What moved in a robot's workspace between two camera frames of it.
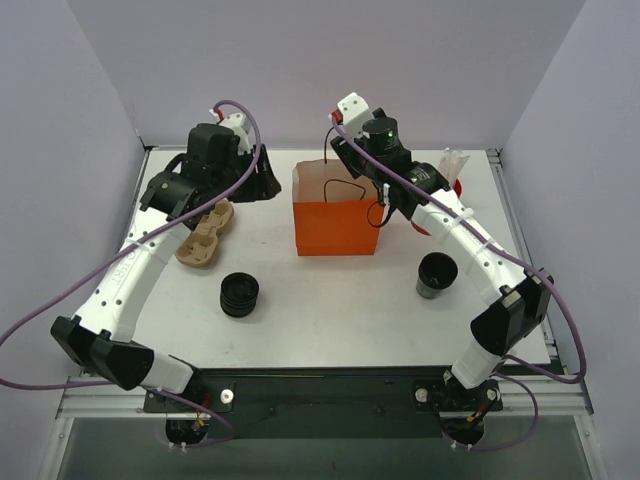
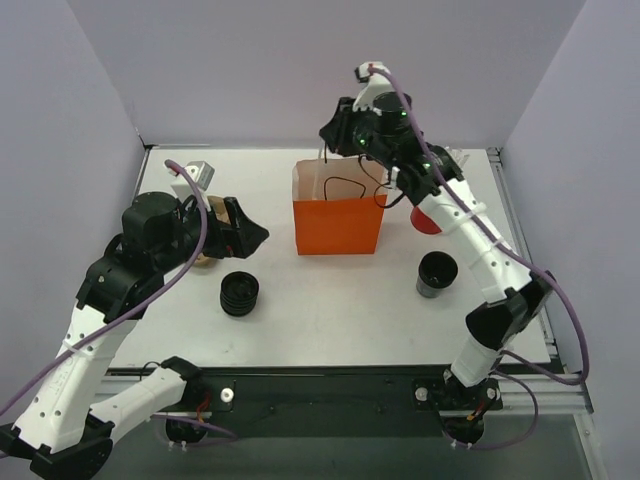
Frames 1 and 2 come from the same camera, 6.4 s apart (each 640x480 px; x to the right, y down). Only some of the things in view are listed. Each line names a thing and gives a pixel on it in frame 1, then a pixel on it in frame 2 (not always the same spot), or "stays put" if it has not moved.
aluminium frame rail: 557,393 stays put
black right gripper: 343,148 to 335,129
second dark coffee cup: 436,271 stays put
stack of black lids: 238,294 stays put
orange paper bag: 338,213 stays put
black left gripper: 257,176 to 228,230
